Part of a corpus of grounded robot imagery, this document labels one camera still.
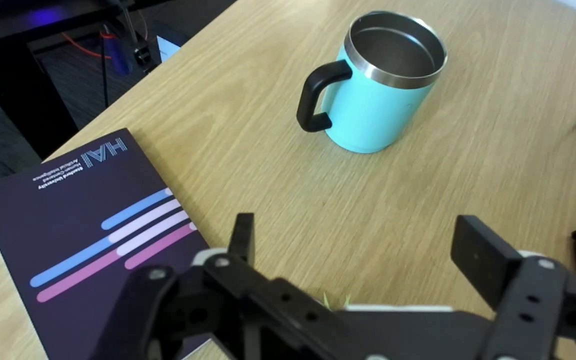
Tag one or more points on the light blue tag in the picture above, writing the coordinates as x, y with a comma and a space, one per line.
169, 49

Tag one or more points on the dark purple striped notebook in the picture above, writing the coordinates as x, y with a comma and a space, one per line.
74, 220

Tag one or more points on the teal steel mug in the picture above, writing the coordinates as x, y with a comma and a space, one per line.
374, 107

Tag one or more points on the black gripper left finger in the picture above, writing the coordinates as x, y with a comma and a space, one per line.
234, 313

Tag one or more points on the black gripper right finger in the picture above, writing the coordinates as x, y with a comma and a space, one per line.
541, 306

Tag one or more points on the black table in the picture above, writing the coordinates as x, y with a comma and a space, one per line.
8, 22

